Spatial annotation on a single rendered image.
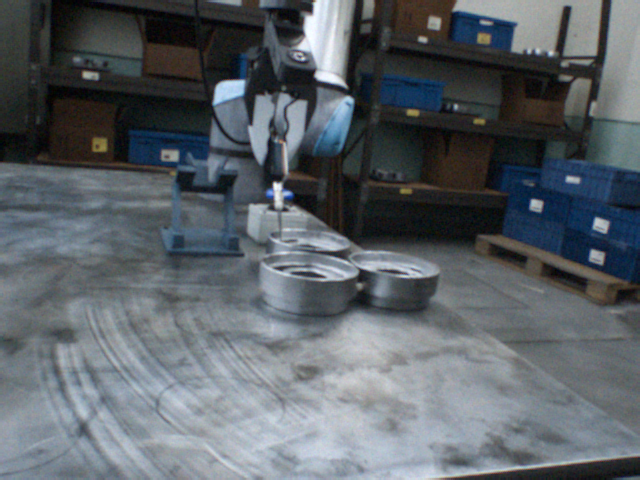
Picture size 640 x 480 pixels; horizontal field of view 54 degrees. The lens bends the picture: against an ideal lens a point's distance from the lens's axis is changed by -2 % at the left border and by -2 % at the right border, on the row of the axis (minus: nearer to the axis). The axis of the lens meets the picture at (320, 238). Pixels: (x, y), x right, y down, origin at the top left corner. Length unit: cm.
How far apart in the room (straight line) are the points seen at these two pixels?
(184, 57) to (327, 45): 299
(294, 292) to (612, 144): 520
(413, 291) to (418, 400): 21
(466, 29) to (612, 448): 450
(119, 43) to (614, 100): 387
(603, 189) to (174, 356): 406
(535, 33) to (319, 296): 533
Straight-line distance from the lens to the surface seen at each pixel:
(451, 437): 47
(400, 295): 70
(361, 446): 44
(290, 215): 93
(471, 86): 554
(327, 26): 125
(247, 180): 123
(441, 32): 481
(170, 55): 418
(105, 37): 470
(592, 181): 452
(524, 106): 522
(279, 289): 65
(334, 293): 65
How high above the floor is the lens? 102
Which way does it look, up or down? 12 degrees down
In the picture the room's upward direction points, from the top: 7 degrees clockwise
